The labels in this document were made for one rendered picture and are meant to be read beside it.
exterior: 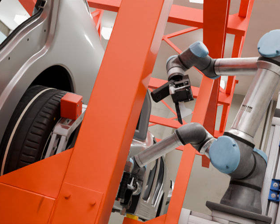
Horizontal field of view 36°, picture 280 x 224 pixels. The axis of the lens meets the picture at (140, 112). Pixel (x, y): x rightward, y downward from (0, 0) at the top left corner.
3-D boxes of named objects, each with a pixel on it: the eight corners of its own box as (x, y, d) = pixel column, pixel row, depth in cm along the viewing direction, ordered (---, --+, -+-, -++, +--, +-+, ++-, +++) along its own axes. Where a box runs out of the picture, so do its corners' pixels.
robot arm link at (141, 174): (142, 159, 238) (137, 178, 235) (150, 164, 247) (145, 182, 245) (130, 157, 241) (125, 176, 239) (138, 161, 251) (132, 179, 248)
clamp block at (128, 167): (114, 169, 219) (117, 158, 220) (131, 173, 217) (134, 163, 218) (112, 167, 214) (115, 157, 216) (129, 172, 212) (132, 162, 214)
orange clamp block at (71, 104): (66, 109, 193) (67, 92, 188) (82, 113, 191) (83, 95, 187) (59, 117, 187) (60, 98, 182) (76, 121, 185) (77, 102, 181)
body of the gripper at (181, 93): (190, 86, 164) (186, 70, 174) (168, 91, 165) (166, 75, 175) (194, 102, 168) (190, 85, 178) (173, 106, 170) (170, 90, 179)
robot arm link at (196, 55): (210, 48, 186) (190, 63, 190) (195, 35, 178) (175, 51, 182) (216, 60, 181) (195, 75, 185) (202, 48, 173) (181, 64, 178)
